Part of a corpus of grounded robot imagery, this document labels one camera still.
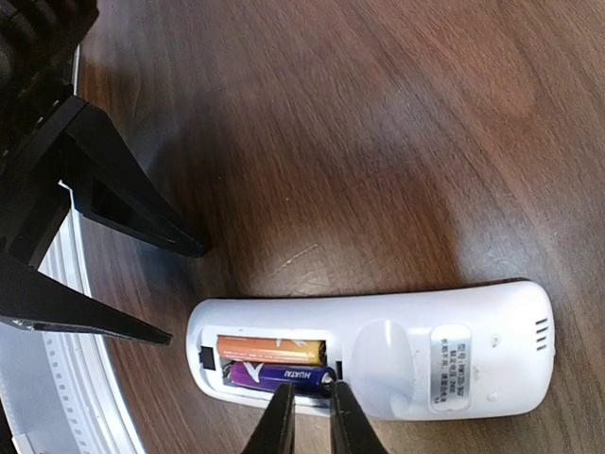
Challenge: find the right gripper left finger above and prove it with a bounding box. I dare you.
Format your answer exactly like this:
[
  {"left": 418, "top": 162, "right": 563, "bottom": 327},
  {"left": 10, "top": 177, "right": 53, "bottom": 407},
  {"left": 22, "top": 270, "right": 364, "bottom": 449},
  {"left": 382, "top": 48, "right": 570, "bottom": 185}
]
[{"left": 242, "top": 384, "right": 295, "bottom": 454}]

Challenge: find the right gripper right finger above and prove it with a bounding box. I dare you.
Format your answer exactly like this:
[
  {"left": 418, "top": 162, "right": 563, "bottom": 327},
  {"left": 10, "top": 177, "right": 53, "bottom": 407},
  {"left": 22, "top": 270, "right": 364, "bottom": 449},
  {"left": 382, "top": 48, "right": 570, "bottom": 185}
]
[{"left": 330, "top": 381, "right": 386, "bottom": 453}]

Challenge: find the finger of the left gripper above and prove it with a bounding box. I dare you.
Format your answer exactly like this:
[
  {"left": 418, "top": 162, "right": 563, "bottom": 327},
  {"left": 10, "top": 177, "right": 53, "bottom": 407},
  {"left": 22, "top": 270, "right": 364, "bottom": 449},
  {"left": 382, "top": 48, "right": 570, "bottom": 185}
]
[
  {"left": 59, "top": 96, "right": 206, "bottom": 257},
  {"left": 1, "top": 254, "right": 172, "bottom": 345}
]

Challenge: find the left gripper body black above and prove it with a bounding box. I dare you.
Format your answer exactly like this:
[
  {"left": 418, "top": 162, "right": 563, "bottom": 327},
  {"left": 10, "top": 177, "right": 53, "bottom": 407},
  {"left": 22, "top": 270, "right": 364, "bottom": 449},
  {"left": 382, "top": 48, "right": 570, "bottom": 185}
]
[{"left": 1, "top": 1, "right": 98, "bottom": 265}]

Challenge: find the small purple object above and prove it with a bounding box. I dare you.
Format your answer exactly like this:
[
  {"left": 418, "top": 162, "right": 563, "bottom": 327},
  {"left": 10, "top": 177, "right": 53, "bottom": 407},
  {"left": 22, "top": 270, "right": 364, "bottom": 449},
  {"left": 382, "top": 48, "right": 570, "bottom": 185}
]
[{"left": 223, "top": 362, "right": 337, "bottom": 396}]

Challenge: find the orange AA battery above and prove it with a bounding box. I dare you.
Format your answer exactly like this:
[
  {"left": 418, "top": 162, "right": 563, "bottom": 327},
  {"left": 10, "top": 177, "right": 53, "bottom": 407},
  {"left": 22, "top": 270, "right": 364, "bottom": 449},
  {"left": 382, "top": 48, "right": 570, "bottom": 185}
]
[{"left": 216, "top": 336, "right": 326, "bottom": 366}]

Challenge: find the white remote control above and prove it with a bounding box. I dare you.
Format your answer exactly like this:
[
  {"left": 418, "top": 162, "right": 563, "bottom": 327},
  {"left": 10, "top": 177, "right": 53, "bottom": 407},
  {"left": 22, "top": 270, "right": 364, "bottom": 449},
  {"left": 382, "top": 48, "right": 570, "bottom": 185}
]
[{"left": 185, "top": 280, "right": 555, "bottom": 421}]

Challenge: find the curved aluminium front rail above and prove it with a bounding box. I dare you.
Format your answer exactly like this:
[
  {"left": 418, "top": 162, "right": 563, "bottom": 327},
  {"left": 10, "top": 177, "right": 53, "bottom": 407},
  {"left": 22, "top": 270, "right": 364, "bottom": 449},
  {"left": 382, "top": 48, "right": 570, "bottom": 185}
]
[{"left": 1, "top": 46, "right": 146, "bottom": 453}]

